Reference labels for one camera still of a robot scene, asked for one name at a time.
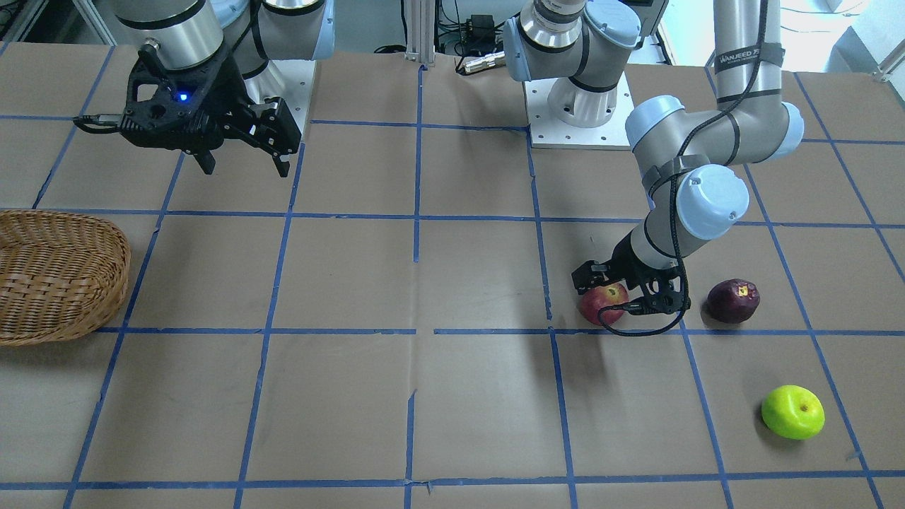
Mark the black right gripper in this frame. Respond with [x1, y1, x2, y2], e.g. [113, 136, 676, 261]
[117, 46, 303, 177]

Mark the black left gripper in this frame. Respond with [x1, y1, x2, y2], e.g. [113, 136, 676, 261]
[571, 234, 691, 315]

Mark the dark red apple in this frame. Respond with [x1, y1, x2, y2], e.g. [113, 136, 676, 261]
[704, 279, 761, 323]

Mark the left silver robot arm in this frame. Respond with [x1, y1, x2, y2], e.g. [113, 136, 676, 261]
[502, 1, 804, 315]

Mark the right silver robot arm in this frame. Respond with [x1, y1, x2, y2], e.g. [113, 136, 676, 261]
[112, 1, 335, 177]

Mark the wicker basket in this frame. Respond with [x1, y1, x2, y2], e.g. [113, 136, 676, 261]
[1, 209, 132, 346]

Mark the green apple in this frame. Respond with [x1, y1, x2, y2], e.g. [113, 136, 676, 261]
[760, 385, 827, 440]

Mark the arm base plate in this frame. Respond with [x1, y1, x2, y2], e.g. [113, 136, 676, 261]
[523, 73, 634, 151]
[245, 60, 317, 141]

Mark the aluminium frame post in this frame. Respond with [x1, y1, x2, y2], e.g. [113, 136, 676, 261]
[403, 0, 437, 68]

